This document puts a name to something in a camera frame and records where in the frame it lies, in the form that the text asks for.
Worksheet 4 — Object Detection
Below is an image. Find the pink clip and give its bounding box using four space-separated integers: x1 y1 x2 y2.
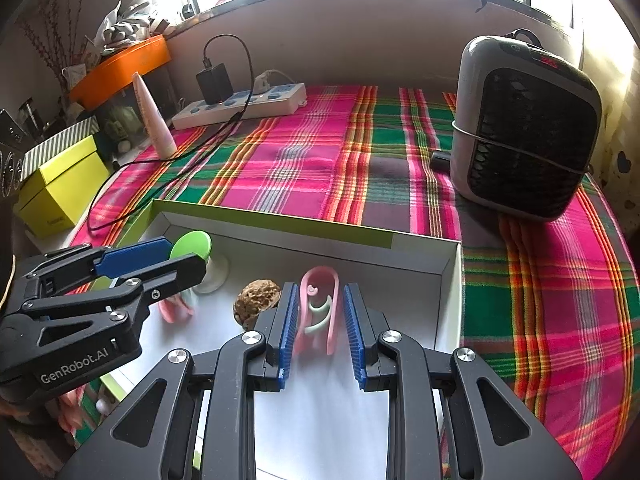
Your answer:
293 266 341 356
157 292 194 324

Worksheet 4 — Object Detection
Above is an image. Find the green mushroom massager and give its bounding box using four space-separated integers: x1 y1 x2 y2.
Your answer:
169 231 230 295

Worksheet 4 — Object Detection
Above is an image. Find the yellow shoe box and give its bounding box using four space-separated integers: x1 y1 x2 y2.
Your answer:
14 136 110 238

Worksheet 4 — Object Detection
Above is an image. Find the green striped box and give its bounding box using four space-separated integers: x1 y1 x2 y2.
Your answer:
21 116 99 182

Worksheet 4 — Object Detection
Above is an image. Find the pink cream tube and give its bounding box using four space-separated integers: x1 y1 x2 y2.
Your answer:
132 73 177 159

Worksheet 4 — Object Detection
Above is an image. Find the pink plaid tablecloth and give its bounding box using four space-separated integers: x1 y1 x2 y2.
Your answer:
73 86 639 479

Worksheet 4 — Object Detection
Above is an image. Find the white cardboard box tray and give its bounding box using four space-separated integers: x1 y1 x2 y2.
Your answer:
105 200 462 479

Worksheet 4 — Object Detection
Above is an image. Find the orange box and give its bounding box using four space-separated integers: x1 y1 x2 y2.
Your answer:
68 36 171 112

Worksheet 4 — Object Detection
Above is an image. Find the black charger adapter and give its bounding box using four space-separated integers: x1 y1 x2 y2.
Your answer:
196 63 234 105

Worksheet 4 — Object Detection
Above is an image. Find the white plug on strip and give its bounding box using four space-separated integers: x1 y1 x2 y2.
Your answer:
253 70 294 94

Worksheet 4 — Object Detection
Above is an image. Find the white power strip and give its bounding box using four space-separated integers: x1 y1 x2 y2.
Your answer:
171 84 307 129

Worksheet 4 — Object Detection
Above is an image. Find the grey black mini heater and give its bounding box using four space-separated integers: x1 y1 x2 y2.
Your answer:
449 36 602 222

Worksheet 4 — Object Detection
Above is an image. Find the yellow heart curtain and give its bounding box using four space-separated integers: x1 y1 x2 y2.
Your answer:
574 0 639 238

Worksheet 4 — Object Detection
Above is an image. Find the black charger cable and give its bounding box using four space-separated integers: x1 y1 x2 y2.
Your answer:
86 34 255 232

